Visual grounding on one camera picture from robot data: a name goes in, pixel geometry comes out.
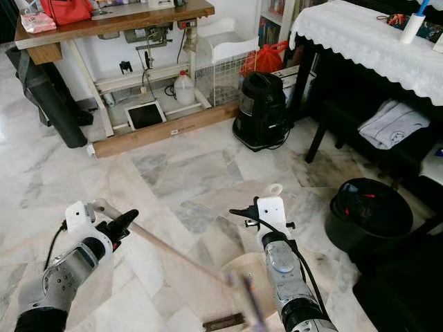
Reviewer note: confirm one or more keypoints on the white lace tablecloth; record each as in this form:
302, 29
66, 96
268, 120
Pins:
360, 38

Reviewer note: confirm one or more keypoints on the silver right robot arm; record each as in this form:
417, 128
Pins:
284, 270

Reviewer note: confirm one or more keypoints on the small dark case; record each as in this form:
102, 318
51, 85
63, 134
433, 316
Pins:
396, 21

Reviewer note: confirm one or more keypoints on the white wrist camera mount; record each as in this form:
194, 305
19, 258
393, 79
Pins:
273, 211
77, 216

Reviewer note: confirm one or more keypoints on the beige plastic dustpan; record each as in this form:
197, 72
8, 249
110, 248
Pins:
252, 270

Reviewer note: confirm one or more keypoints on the black round container red marks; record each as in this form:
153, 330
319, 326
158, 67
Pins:
367, 218

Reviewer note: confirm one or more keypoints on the black vacuum cleaner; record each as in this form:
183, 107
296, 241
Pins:
263, 111

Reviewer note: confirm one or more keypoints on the grey folded garment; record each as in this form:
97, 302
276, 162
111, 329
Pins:
391, 124

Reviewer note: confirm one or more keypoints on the long black bag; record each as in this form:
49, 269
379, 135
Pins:
48, 97

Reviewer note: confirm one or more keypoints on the pink pouch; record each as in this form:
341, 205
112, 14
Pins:
38, 22

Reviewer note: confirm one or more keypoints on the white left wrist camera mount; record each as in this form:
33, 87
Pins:
77, 216

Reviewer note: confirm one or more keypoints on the black sewing pedal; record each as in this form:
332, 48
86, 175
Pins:
147, 115

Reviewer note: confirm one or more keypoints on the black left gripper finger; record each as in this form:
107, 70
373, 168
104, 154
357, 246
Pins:
126, 220

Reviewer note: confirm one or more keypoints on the white bookshelf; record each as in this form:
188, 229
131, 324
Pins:
270, 28

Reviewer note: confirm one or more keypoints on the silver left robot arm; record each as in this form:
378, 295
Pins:
62, 277

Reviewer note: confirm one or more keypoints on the red plastic bag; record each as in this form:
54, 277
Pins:
270, 59

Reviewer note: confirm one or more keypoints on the white plastic jug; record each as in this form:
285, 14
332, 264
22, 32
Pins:
184, 90

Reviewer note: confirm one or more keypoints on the white plastic tray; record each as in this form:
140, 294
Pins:
228, 45

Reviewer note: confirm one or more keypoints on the black seat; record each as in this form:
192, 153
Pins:
401, 290

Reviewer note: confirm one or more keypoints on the wooden sewing table white frame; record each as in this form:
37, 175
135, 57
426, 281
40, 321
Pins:
111, 24

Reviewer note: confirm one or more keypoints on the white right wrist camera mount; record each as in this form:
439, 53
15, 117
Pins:
273, 211

